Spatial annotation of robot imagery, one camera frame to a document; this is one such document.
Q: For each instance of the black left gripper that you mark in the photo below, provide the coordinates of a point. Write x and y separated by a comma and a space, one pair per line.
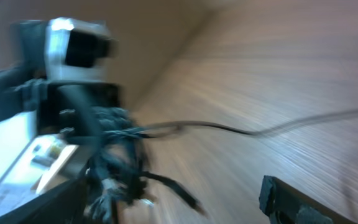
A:
69, 104

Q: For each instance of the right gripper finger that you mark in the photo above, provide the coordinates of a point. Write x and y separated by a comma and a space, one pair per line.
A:
284, 204

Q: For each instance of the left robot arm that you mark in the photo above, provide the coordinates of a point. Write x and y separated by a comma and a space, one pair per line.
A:
30, 107

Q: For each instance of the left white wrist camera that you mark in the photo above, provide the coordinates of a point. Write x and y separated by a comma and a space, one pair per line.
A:
65, 48

